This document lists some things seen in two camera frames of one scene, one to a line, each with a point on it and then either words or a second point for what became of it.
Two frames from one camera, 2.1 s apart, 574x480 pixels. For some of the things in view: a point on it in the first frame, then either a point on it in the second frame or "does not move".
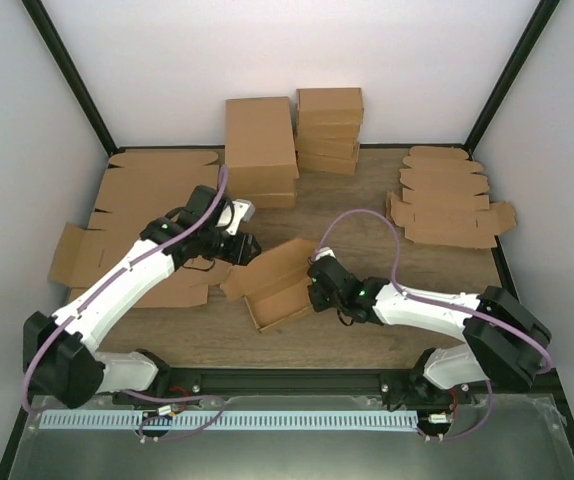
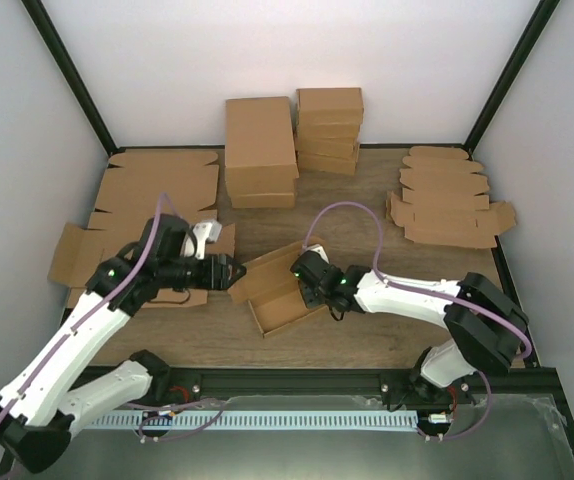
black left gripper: (240, 254) to (217, 276)
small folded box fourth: (327, 155) does not move
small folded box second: (328, 129) does not move
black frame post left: (72, 75) does not move
